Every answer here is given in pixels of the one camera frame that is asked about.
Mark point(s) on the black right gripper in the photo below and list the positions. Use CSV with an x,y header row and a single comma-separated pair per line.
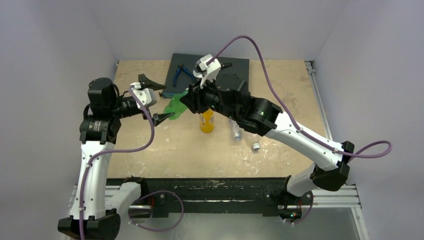
x,y
194,98

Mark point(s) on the aluminium side rail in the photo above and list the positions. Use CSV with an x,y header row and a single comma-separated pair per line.
x,y
311,72

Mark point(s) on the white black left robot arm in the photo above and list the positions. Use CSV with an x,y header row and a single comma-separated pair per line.
x,y
94,215

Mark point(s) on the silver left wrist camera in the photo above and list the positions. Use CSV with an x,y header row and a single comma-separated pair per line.
x,y
143,96

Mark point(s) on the clear bottle white cap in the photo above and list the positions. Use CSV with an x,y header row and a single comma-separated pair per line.
x,y
255,142

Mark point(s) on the green plastic bottle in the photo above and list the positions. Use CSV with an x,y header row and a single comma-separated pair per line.
x,y
175,106

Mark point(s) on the dark grey network switch box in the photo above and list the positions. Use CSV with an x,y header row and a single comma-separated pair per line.
x,y
177,80

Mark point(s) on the black handled pliers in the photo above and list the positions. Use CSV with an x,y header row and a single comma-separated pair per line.
x,y
225,65

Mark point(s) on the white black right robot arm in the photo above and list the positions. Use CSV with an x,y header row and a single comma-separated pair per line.
x,y
329,170

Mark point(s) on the clear bottle with label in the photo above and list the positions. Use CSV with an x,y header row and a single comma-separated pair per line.
x,y
235,131

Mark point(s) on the orange juice bottle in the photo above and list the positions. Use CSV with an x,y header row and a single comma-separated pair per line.
x,y
207,121

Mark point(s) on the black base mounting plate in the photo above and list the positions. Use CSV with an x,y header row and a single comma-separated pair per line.
x,y
211,188

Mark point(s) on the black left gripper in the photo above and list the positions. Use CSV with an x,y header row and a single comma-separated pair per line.
x,y
146,82

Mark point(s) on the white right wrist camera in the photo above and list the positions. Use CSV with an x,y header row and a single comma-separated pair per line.
x,y
206,70

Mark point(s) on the aluminium front frame rail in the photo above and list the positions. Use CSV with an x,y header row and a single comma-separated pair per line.
x,y
331,195

